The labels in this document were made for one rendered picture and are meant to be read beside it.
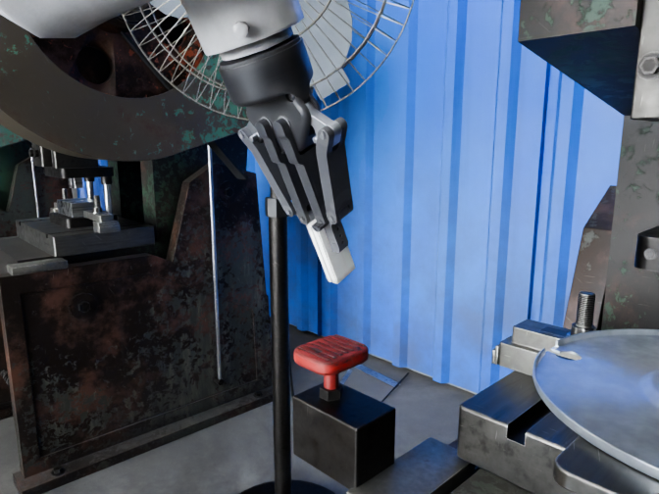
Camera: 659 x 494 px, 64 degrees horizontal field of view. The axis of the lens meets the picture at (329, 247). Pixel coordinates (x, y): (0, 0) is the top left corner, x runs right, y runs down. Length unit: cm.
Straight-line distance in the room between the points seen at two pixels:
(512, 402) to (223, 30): 45
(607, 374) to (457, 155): 158
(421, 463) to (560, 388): 20
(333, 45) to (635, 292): 64
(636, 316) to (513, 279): 117
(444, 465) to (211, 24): 47
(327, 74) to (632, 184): 58
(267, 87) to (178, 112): 111
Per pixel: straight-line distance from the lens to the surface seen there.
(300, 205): 51
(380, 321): 237
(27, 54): 143
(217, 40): 44
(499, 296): 199
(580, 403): 45
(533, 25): 53
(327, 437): 57
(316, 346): 57
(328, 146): 44
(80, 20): 39
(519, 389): 64
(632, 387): 49
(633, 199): 80
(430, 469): 60
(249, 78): 44
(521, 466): 58
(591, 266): 91
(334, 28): 103
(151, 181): 183
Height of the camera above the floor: 97
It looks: 11 degrees down
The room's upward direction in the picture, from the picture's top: straight up
